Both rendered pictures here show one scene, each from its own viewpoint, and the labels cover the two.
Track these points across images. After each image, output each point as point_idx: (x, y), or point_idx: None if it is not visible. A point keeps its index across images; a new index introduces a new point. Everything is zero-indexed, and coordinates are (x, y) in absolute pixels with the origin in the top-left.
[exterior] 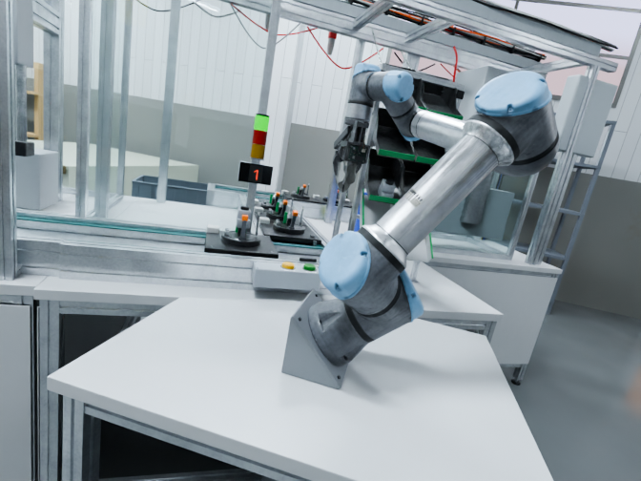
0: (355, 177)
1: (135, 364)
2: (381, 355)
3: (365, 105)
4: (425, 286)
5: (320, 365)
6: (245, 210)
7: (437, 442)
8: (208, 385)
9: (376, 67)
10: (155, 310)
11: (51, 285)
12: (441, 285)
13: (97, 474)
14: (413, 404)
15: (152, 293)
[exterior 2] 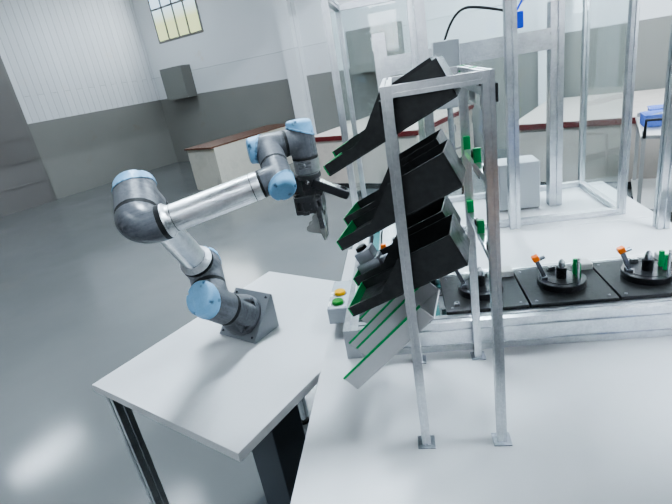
0: (307, 227)
1: (269, 283)
2: (241, 357)
3: (311, 156)
4: (398, 453)
5: None
6: (392, 241)
7: (165, 360)
8: None
9: (285, 124)
10: None
11: (353, 251)
12: (410, 485)
13: None
14: (192, 359)
15: (345, 273)
